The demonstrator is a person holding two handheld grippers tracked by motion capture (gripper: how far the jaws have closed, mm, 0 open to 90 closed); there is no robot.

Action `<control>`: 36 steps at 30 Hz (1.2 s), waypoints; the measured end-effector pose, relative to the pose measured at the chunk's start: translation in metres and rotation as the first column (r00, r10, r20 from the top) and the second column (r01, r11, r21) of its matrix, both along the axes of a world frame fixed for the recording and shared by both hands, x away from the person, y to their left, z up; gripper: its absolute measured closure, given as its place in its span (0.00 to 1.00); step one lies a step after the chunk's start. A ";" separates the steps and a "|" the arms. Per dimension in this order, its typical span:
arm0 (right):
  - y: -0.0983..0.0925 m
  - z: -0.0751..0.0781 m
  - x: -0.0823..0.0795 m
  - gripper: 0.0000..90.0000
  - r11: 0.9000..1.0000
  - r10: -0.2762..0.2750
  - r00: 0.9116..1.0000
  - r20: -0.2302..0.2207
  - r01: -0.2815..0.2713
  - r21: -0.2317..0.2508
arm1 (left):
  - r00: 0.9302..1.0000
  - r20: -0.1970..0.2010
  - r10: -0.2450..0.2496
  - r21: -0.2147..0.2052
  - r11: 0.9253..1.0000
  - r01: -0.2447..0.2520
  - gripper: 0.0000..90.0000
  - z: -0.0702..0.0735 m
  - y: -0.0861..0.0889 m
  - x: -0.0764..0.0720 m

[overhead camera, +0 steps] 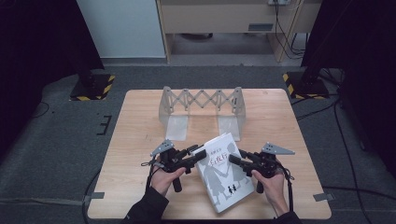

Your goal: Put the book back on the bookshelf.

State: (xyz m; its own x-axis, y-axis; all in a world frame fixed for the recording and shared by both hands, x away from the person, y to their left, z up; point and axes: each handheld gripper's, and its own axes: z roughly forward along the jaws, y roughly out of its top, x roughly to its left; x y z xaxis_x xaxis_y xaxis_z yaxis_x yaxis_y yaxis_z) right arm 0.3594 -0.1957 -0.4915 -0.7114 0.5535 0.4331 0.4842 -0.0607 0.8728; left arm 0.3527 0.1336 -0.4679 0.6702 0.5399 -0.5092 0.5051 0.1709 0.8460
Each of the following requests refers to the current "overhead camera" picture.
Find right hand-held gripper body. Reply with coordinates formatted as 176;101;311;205
246;141;296;194

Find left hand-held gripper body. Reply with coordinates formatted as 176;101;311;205
149;138;194;193

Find white book with grey figures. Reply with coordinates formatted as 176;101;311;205
190;132;256;215

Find person's left hand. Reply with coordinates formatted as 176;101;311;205
150;165;188;197

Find person's right hand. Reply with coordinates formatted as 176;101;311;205
250;169;290;217

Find expandable grey metal bookend rack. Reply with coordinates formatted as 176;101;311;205
158;85;248;143

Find grey tape strip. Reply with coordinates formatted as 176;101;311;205
83;191;106;201
312;192;335;203

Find striped black stand base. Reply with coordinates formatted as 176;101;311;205
281;70;331;101
68;72;117;103

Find light wooden desk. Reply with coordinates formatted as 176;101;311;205
155;0;323;63

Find dark curtain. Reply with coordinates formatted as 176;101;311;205
0;0;106;153
300;0;396;171

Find white panel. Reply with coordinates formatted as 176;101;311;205
77;0;167;60

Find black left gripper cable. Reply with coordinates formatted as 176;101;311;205
140;158;163;195

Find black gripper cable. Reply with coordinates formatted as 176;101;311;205
140;158;163;195
275;160;295;214

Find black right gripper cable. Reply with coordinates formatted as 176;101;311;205
275;160;295;214

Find black cables under desk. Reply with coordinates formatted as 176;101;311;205
273;1;309;61

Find thin black floor cable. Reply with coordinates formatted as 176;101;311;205
31;101;50;119

